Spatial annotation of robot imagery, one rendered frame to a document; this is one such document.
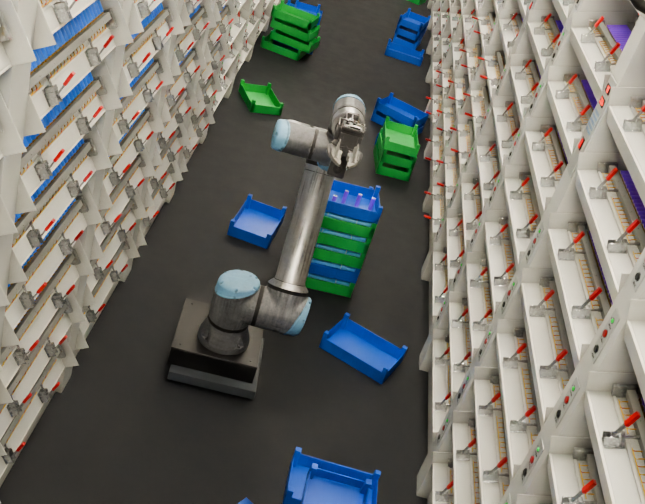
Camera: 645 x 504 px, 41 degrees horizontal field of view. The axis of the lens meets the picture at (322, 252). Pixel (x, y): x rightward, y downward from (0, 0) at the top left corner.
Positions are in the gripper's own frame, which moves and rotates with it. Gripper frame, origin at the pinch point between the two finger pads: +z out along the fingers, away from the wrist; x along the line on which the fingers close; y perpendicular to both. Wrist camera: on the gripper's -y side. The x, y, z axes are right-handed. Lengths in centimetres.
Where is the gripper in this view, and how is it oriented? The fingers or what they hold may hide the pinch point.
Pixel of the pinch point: (343, 166)
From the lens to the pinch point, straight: 219.2
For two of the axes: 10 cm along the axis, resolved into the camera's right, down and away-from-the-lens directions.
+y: 2.7, -8.2, -5.0
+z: -0.6, 5.0, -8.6
